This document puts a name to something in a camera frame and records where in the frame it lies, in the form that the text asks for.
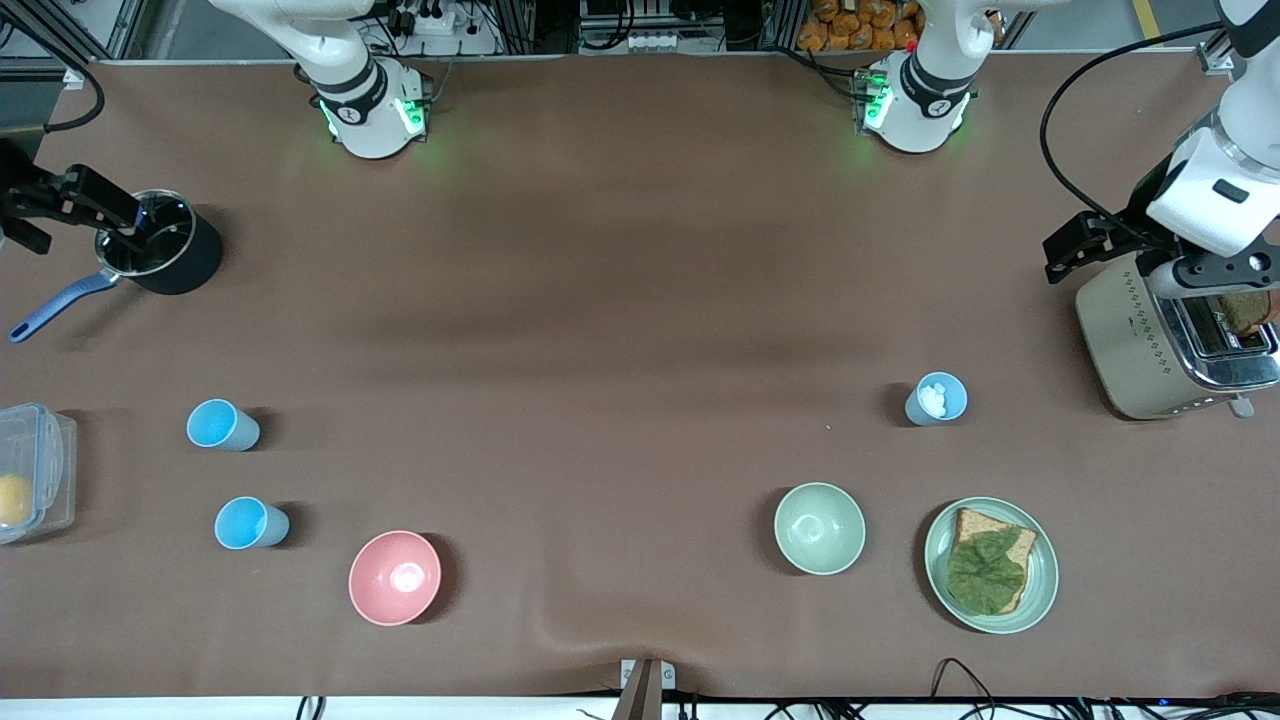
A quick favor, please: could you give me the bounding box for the pink bowl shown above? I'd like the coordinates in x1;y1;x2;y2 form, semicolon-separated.
348;530;442;627

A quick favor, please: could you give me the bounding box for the brown bread slice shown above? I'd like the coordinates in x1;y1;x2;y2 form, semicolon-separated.
948;507;1039;614

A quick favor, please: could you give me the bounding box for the pale green bowl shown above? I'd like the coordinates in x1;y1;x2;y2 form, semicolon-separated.
774;483;867;576

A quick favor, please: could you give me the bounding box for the yellow round fruit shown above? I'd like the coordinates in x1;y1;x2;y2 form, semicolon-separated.
0;473;35;529

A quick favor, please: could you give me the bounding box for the greyish blue plastic cup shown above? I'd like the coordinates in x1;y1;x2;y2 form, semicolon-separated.
905;372;969;428

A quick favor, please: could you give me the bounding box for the beige chrome toaster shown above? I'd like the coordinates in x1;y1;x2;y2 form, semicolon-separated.
1076;250;1280;421

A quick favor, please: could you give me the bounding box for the clear plastic container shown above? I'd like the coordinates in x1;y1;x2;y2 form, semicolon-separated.
0;403;79;546

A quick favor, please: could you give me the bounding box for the black pot with blue handle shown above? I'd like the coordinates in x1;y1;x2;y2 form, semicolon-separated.
8;189;224;344

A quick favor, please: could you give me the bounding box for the green lettuce leaf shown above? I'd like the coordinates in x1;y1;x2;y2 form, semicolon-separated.
947;528;1031;615

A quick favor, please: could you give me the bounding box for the pale green plate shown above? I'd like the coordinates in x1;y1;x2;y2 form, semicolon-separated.
924;497;1059;635

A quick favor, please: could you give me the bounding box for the brown toast slice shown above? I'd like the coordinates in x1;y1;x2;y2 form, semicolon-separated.
1215;290;1280;337

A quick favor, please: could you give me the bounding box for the black looped cable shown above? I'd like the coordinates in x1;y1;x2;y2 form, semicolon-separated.
930;657;1003;713

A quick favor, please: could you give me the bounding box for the orange snack bag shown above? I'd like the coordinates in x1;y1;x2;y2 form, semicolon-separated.
797;0;927;53

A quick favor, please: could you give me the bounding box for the grey metal camera bracket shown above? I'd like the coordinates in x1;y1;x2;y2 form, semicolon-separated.
612;658;677;720

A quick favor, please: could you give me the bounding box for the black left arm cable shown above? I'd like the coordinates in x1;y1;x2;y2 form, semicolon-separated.
1038;20;1229;223

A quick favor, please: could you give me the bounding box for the white power strip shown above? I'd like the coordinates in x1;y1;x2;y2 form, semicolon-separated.
398;0;463;37

